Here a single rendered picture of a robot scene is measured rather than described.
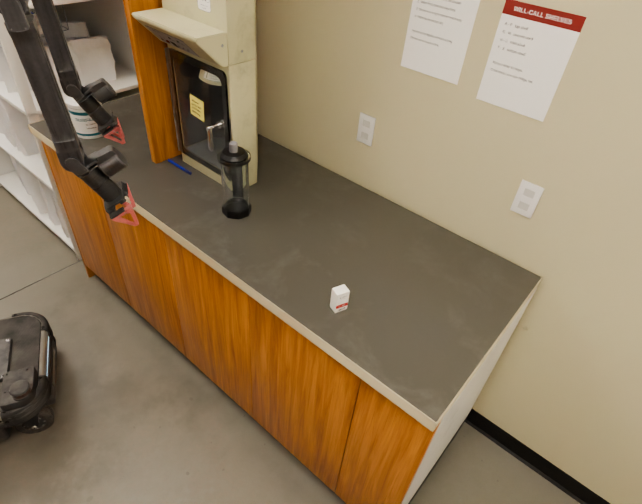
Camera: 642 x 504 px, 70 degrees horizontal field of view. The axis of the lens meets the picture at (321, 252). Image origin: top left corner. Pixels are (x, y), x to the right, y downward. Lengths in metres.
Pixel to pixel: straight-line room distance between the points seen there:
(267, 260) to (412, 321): 0.49
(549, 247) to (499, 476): 1.07
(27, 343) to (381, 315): 1.60
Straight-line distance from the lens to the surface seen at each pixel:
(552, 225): 1.61
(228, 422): 2.21
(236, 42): 1.57
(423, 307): 1.41
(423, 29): 1.60
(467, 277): 1.56
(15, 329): 2.47
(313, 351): 1.39
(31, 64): 1.32
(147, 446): 2.22
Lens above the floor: 1.93
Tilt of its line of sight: 41 degrees down
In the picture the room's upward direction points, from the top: 6 degrees clockwise
